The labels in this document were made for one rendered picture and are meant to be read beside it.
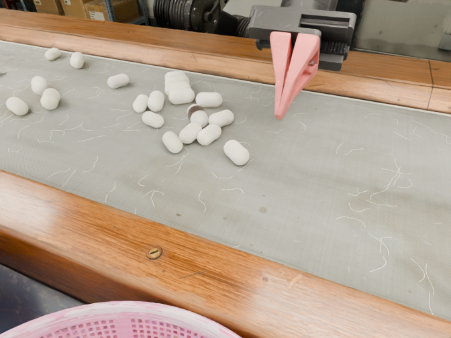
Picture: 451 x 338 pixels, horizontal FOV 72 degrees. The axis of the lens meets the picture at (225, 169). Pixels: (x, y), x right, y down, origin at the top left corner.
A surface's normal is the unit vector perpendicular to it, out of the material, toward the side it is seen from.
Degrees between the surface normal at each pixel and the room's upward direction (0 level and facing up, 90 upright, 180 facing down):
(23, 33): 45
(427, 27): 90
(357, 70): 0
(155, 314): 75
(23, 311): 0
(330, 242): 0
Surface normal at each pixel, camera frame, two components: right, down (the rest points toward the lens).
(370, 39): -0.47, 0.58
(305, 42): -0.33, 0.20
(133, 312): -0.06, 0.45
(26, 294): -0.02, -0.74
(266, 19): -0.26, -0.16
